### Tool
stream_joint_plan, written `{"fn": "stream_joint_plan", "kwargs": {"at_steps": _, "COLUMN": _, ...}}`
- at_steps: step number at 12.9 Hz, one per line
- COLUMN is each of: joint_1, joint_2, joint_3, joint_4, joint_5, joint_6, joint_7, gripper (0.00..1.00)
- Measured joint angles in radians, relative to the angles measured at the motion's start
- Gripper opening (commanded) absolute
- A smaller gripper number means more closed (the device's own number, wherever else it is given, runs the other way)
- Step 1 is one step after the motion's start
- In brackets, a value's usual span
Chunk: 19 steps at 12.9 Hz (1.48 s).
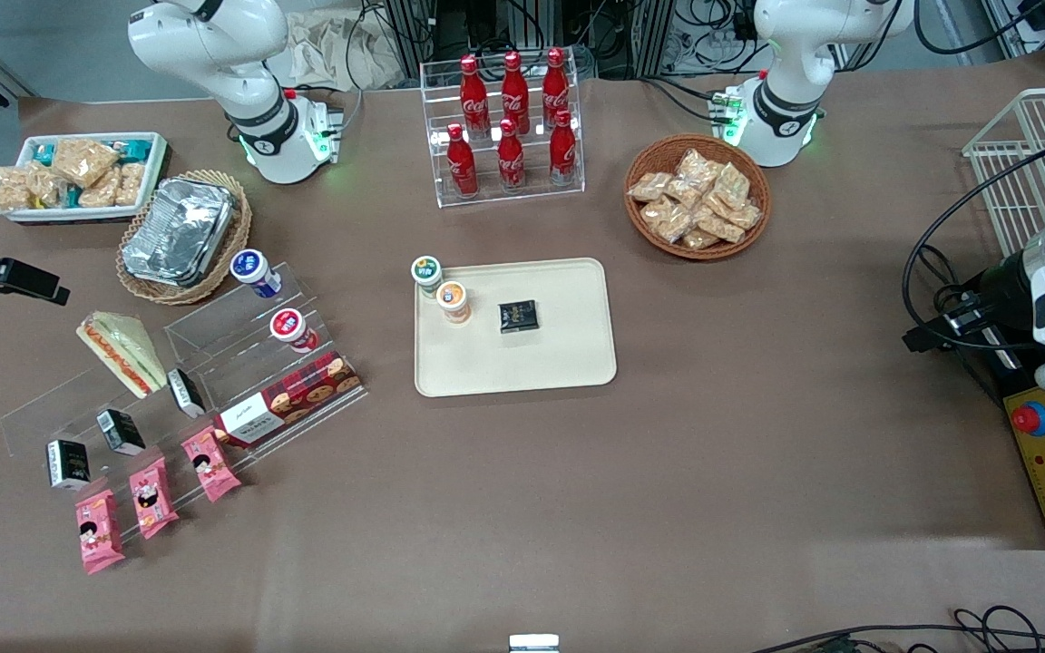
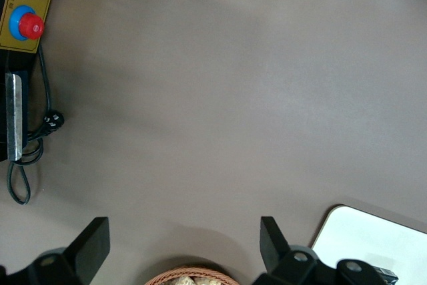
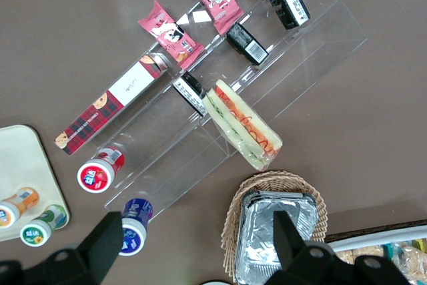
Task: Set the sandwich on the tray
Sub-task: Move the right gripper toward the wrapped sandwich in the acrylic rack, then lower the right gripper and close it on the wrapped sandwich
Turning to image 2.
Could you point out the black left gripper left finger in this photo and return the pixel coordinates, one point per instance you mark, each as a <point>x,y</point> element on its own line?
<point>91,245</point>

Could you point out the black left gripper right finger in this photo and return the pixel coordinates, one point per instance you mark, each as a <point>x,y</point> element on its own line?
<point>272,245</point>

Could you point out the cream plastic serving tray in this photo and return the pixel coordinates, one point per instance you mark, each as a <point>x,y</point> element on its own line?
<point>367,231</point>

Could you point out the clear bag of tan snacks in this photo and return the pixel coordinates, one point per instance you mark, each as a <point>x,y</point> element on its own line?
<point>206,281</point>
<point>183,281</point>

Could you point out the round brown wicker basket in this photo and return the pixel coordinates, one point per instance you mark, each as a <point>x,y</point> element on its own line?
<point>160,276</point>

